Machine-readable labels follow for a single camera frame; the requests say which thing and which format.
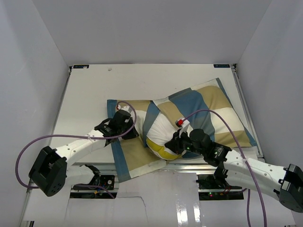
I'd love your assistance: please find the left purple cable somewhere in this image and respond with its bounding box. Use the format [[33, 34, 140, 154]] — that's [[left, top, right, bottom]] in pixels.
[[15, 100, 137, 189]]

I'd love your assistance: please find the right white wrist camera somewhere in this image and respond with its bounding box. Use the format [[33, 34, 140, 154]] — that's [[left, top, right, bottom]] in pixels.
[[175, 118, 190, 133]]

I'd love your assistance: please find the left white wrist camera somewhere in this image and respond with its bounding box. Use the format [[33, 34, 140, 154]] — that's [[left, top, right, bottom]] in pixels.
[[116, 105, 133, 114]]

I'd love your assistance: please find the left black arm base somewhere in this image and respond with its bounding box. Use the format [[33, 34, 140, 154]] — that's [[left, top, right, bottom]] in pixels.
[[72, 164, 115, 191]]

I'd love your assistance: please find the left blue corner label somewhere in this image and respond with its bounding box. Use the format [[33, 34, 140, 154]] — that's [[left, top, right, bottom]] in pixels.
[[72, 64, 89, 69]]

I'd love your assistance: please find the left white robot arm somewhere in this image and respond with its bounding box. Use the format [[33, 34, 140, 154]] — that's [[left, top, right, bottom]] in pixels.
[[29, 110, 138, 197]]

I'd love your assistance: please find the blue corner label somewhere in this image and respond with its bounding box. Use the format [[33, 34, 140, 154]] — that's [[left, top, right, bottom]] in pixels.
[[72, 64, 89, 69], [214, 64, 230, 68]]

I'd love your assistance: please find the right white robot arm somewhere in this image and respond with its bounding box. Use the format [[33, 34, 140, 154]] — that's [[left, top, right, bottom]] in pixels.
[[165, 129, 303, 213]]

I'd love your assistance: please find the right blue corner label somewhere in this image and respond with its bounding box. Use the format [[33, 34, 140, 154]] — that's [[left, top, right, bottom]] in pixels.
[[214, 64, 230, 68]]

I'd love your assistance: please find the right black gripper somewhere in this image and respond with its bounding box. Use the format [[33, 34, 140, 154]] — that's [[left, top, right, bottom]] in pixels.
[[165, 129, 205, 157]]

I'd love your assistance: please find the white pillow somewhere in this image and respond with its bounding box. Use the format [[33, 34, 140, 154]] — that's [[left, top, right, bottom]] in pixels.
[[135, 110, 186, 160]]

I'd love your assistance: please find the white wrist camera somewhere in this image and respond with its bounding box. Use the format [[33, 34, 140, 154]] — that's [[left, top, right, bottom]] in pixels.
[[116, 105, 133, 114], [175, 118, 190, 133]]

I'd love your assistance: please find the checkered blue beige pillowcase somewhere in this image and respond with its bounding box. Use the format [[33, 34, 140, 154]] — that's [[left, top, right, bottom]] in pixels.
[[111, 78, 257, 182]]

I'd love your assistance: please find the aluminium frame rail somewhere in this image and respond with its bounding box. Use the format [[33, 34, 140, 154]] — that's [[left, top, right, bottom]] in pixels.
[[231, 63, 265, 161]]

